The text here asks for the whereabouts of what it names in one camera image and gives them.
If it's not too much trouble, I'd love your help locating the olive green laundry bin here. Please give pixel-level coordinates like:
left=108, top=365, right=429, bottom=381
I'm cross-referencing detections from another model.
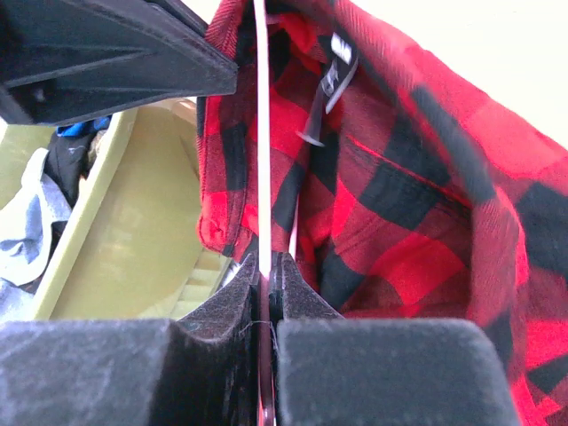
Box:
left=1, top=99, right=230, bottom=320

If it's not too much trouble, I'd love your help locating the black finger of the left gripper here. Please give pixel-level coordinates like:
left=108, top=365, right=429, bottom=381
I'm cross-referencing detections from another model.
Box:
left=1, top=0, right=237, bottom=126

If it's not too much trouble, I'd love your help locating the red black plaid shirt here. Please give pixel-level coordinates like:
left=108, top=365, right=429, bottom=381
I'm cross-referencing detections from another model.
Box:
left=197, top=1, right=567, bottom=425

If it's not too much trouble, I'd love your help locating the pink wire hanger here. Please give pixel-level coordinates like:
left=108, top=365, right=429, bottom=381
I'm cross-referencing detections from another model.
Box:
left=251, top=0, right=299, bottom=279

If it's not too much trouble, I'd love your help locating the blue cloth in bin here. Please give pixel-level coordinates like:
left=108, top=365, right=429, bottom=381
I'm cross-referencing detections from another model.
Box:
left=56, top=115, right=112, bottom=138

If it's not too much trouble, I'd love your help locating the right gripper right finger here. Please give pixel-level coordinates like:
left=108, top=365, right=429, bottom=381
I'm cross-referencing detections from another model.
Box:
left=272, top=253, right=520, bottom=425

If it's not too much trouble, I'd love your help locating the grey cloth in bin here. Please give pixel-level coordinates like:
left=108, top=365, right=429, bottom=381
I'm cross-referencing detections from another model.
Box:
left=1, top=148, right=71, bottom=322

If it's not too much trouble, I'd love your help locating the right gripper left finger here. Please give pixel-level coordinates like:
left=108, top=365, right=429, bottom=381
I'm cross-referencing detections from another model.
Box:
left=1, top=255, right=258, bottom=425

